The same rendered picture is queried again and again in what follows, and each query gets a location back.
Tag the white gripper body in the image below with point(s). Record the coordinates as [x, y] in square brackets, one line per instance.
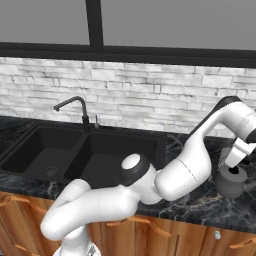
[235, 157]

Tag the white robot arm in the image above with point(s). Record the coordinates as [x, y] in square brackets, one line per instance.
[100, 203]

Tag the grey kettle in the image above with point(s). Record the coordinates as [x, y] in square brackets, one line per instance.
[230, 185]

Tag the black double basin sink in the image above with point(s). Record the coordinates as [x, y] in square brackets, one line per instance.
[100, 150]

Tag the white round knob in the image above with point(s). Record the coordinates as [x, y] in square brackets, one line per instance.
[217, 235]

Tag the wooden cupboard door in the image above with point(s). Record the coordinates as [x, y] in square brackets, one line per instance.
[206, 246]
[133, 241]
[20, 226]

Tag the small grey soap dispenser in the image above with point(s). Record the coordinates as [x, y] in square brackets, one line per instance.
[96, 121]

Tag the black tap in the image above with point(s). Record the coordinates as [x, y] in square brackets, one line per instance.
[83, 106]

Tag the black framed window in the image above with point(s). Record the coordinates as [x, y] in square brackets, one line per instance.
[96, 30]

